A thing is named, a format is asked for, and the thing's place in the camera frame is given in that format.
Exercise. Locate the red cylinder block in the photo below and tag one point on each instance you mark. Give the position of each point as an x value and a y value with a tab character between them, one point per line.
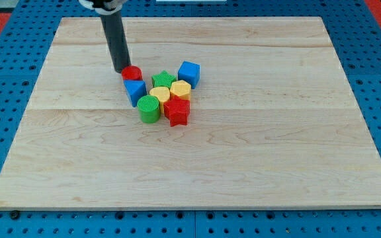
132	72

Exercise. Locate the blue triangle block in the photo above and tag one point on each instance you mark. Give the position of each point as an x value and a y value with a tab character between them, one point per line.
135	90

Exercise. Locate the red star block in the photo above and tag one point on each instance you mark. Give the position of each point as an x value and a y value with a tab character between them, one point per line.
177	110

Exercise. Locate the yellow hexagon block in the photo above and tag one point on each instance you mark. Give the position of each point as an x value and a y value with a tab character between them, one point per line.
180	89

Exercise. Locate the yellow heart block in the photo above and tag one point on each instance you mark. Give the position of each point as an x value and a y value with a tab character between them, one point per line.
162	94

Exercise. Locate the green cylinder block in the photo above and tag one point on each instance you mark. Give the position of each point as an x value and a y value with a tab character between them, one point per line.
148	107

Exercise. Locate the blue cube block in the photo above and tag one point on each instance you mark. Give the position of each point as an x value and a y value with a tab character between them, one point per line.
189	72

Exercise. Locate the green star block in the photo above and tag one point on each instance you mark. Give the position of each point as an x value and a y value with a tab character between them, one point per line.
163	79

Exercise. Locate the wooden board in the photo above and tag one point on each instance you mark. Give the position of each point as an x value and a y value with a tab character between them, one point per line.
273	125

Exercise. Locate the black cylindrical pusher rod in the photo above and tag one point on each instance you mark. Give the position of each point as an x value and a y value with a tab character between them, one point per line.
116	40

